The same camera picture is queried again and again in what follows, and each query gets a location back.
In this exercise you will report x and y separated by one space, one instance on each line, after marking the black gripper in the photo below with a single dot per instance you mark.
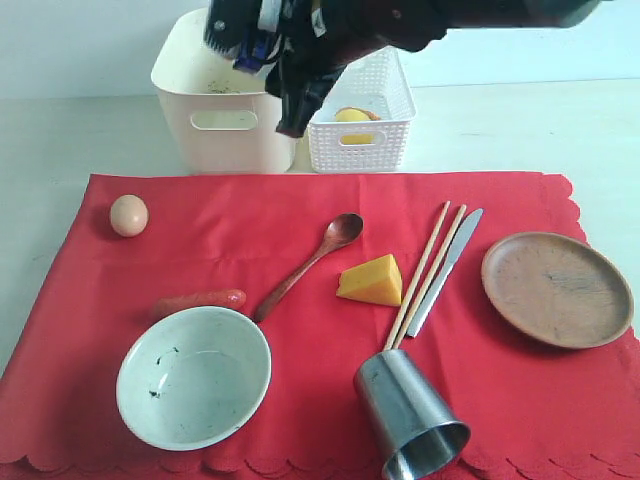
315 40

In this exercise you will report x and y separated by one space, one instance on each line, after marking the yellow lemon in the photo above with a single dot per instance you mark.
350 115

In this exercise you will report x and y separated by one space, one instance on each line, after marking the blue white milk carton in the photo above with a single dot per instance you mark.
258 52

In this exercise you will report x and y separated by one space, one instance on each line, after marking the orange cheese wedge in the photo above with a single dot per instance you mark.
377 281

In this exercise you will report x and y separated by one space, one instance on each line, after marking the brown egg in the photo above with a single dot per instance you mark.
128 215

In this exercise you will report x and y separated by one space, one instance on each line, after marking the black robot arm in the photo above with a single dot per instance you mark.
422 22

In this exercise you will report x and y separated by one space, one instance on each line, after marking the white perforated plastic basket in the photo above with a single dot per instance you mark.
364 123

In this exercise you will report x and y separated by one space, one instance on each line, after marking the cream plastic bin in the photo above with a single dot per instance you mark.
221 119

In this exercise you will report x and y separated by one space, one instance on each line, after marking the red sausage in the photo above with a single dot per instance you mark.
230 298

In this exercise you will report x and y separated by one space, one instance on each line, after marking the right wooden chopstick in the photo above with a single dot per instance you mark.
423 284

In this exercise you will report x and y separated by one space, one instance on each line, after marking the wooden chopstick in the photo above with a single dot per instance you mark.
415 278
423 284

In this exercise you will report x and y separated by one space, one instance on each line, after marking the steel table knife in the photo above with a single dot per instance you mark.
455 242

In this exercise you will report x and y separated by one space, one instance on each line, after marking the red scalloped table cloth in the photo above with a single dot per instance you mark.
535 412

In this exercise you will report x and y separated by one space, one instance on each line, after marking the left wooden chopstick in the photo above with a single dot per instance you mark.
415 278

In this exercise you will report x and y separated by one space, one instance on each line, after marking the pale green bowl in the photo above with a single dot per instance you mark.
194 378

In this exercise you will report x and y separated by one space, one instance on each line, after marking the brown wooden plate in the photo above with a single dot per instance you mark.
557 290

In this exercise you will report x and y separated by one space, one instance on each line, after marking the stainless steel cup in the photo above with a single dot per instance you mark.
416 431

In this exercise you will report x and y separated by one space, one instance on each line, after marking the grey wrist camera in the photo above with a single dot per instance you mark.
226 25

